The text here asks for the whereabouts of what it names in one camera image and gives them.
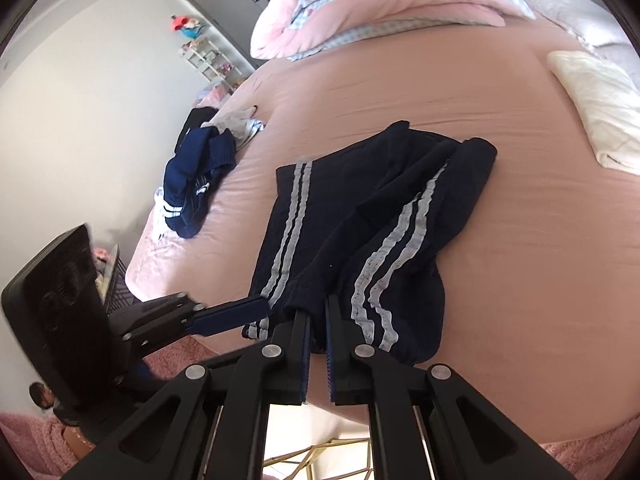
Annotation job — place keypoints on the pink bed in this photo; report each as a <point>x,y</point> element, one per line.
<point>525,270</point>

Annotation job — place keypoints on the pale lilac blanket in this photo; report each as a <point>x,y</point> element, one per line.
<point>590,20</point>

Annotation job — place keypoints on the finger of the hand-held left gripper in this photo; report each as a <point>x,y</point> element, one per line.
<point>230,316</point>

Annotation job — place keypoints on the cream folded cloth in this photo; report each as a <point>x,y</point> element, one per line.
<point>602,105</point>

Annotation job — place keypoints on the black slatted rack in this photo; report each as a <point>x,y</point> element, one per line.
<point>119,285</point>

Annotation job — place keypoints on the grey wardrobe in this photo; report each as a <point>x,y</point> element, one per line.
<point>230,0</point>

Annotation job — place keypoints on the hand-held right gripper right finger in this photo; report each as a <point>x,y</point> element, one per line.
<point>331,355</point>

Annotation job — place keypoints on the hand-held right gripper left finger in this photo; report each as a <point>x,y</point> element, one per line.
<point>304,360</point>

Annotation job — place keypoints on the red toy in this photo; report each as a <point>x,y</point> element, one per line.
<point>182,24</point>

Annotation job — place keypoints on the white grey garment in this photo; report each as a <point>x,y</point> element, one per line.
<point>237,121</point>

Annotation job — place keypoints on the black garment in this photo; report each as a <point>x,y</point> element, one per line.
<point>192,122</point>

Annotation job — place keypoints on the blue striped jacket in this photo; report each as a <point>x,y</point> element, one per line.
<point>197,180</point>

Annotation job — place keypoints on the pink checked quilt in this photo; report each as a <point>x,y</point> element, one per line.
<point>380,15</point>

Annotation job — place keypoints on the white shelf unit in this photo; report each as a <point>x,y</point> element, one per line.
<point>210,57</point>

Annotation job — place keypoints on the navy striped pants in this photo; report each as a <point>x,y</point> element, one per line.
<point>320,210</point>

